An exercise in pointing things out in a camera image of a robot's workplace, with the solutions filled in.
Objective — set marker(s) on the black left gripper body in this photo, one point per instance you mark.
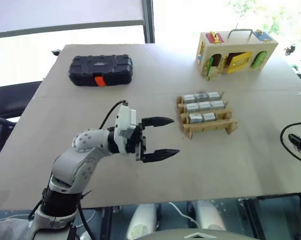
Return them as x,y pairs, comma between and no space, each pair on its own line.
140,145

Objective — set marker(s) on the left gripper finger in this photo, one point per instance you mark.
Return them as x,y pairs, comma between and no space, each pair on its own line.
156,121
160,155

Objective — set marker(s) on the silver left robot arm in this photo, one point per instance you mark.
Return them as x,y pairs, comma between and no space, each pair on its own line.
65,162

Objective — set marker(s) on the wooden rack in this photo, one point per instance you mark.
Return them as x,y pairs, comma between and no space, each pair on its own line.
208,126

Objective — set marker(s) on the white rounded robot leg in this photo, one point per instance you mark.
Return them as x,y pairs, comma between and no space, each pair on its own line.
210,215
143,220

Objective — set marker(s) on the black tool case orange latch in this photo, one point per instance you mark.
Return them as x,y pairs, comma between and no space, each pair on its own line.
100,67

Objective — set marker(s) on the grey rounded robot body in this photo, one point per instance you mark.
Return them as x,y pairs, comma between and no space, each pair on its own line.
195,235

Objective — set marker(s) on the wooden lock box colourful doors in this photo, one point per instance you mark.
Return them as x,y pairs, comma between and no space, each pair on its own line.
240,48

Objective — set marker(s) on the small black background object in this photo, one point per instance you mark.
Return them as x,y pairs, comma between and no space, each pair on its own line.
56,51

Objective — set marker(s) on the black chair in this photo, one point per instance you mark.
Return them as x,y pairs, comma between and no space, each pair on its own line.
8,100

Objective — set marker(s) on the dark background clutter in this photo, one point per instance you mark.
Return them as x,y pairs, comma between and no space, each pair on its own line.
299,60

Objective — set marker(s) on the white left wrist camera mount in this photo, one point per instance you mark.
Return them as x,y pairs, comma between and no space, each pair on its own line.
124,122

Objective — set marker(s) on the dark window frame post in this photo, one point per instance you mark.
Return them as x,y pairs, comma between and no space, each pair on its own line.
148,21

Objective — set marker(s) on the grey window frame bar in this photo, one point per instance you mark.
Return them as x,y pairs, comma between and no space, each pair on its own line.
65,27

